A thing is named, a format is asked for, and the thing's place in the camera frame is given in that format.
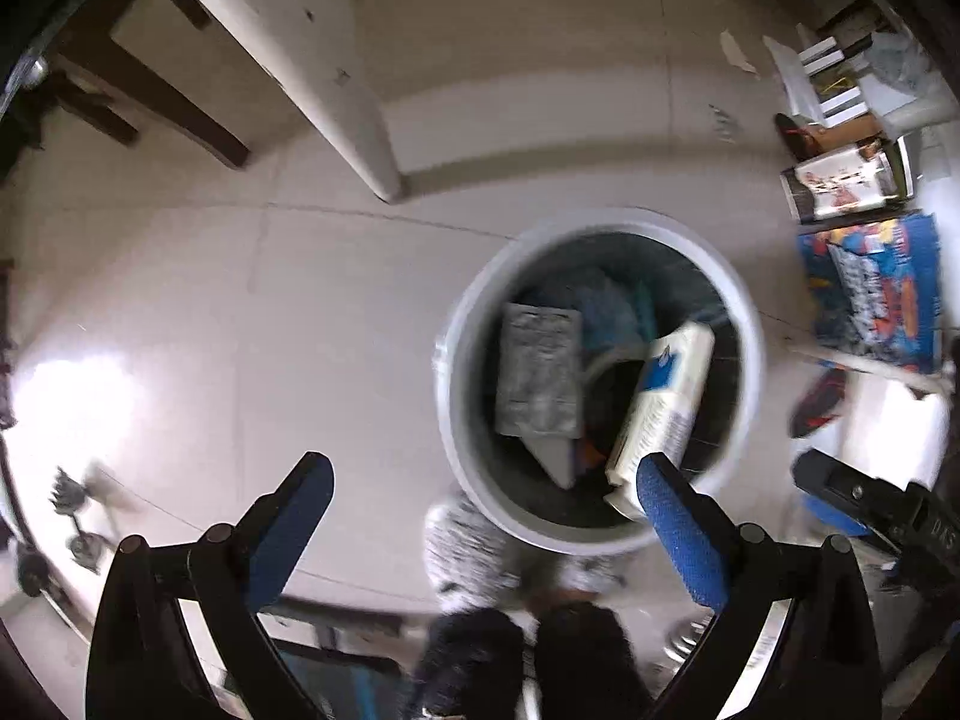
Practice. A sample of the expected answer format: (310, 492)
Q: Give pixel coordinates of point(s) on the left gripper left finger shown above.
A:
(142, 663)

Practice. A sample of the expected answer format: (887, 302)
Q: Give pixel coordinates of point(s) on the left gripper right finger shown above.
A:
(825, 661)

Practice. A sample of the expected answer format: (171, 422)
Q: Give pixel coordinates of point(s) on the white blue box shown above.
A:
(662, 411)

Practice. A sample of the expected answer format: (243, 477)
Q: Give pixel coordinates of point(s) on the white round trash bin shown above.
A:
(687, 278)

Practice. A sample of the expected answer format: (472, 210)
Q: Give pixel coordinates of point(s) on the metal dumbbell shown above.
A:
(85, 502)

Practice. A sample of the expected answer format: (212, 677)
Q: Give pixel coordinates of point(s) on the black red sandal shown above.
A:
(820, 404)

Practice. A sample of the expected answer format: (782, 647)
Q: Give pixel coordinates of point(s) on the black blue weight bench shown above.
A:
(331, 651)

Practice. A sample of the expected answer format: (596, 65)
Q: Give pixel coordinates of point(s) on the blue colourful carton box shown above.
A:
(876, 289)

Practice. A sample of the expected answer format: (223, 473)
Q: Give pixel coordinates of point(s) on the right grey fuzzy slipper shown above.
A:
(599, 575)

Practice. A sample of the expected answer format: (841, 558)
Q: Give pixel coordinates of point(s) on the grey fuzzy slipper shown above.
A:
(470, 563)
(599, 575)

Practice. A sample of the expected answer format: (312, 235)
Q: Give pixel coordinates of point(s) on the left black trouser leg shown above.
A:
(472, 668)

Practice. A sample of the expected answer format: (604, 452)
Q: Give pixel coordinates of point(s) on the left grey fuzzy slipper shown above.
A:
(470, 563)

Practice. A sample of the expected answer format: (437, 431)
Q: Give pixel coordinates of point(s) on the white photo printed box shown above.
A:
(851, 181)

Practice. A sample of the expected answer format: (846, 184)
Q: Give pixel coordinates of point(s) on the grey foil packet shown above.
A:
(539, 391)

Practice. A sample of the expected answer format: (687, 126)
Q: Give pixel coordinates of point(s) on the dark wooden chair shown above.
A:
(76, 35)

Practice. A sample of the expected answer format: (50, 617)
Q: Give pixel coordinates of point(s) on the white table leg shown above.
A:
(309, 48)

